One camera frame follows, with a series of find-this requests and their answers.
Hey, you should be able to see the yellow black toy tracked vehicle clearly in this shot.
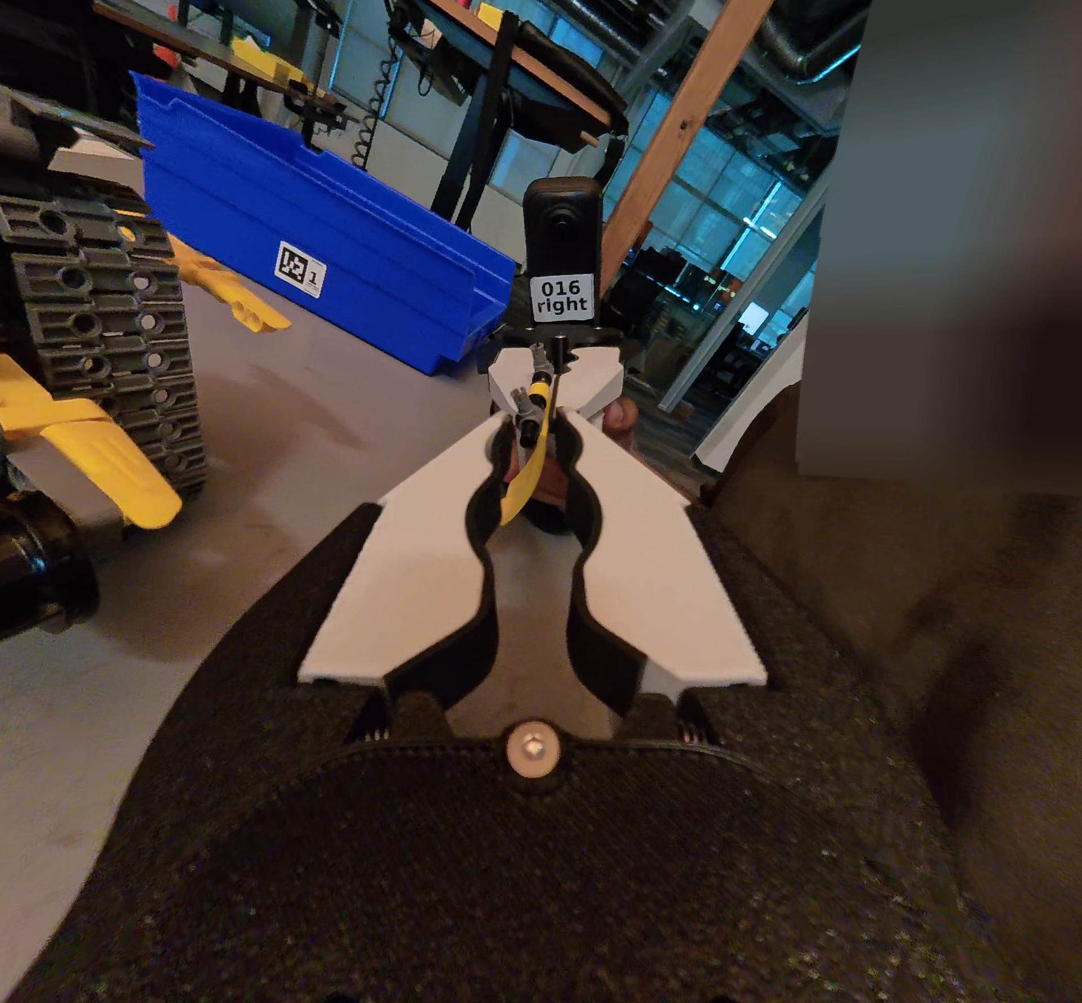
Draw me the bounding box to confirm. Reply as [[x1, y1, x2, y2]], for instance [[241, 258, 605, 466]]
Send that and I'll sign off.
[[0, 86, 209, 642]]

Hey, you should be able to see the long yellow toy beam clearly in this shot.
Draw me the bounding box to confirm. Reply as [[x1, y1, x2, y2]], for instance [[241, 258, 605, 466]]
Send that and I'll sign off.
[[165, 232, 294, 335]]

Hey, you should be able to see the slanted wooden post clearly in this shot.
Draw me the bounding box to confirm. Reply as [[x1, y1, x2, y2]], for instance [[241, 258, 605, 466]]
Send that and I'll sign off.
[[598, 0, 823, 298]]

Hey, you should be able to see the yellow curved toy piece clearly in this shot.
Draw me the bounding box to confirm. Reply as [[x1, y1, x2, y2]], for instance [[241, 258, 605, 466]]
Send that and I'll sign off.
[[500, 371, 561, 527]]

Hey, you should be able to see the wooden desk with black frame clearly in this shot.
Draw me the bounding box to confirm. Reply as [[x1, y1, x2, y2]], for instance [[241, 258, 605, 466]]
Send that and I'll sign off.
[[91, 0, 349, 154]]

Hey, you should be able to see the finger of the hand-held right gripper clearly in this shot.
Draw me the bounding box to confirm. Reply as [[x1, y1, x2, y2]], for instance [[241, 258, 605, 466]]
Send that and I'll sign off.
[[487, 346, 544, 431], [553, 346, 627, 435]]

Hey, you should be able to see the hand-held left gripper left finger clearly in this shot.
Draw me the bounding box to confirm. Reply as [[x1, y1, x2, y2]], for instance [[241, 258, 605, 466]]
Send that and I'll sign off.
[[298, 414, 514, 712]]

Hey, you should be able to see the grey metal post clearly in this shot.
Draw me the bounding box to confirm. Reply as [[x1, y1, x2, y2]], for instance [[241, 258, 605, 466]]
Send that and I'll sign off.
[[658, 175, 835, 414]]

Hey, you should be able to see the black coiled cable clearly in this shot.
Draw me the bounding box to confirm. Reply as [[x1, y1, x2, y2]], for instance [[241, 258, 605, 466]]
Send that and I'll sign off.
[[350, 35, 400, 172]]

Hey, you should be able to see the yellow bin on desk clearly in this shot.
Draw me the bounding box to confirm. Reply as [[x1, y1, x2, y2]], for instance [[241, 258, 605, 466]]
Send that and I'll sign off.
[[230, 35, 307, 88]]

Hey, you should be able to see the wooden desk with black legs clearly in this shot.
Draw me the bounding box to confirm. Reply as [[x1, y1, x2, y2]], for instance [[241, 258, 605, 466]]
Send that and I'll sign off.
[[369, 0, 631, 235]]

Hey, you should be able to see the person's right hand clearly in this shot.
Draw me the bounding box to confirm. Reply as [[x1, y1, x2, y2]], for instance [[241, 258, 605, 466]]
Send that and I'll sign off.
[[505, 398, 640, 532]]

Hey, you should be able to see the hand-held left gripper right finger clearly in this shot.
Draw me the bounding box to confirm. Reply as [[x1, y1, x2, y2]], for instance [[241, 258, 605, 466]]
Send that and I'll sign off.
[[551, 414, 768, 718]]

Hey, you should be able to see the grey black toy pin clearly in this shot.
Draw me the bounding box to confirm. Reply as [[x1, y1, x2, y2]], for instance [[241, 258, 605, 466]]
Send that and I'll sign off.
[[509, 388, 552, 440]]

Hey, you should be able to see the blue plastic bin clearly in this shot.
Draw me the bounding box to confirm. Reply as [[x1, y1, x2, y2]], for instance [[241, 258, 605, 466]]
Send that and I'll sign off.
[[131, 72, 518, 379]]

